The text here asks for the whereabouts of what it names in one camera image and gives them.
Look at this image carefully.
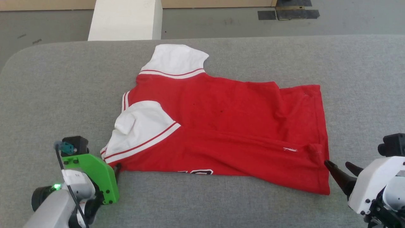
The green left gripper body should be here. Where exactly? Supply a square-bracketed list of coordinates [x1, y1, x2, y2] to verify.
[63, 154, 120, 205]

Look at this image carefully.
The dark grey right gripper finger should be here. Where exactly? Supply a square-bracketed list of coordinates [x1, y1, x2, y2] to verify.
[346, 162, 364, 177]
[324, 161, 357, 196]

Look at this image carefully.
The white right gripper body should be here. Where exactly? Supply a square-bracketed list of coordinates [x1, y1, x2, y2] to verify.
[347, 156, 405, 215]

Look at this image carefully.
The red jersey with white sleeves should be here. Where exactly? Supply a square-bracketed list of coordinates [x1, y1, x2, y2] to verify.
[101, 44, 331, 195]

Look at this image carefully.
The white rectangular block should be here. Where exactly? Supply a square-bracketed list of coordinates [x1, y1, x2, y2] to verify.
[88, 0, 163, 41]

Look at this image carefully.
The long black floor tape patch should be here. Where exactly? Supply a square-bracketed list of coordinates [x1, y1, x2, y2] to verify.
[276, 9, 320, 20]

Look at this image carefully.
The small black floor tape patch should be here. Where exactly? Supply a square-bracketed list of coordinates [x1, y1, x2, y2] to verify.
[258, 10, 277, 20]

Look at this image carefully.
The black cable with teal plug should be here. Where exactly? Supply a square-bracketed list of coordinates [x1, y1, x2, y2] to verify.
[53, 141, 90, 228]

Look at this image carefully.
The wood-framed wire mesh fence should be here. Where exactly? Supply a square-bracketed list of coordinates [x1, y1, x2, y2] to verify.
[0, 0, 277, 11]

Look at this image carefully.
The dark fence base plate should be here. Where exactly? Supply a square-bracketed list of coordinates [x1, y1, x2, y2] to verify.
[276, 0, 312, 7]

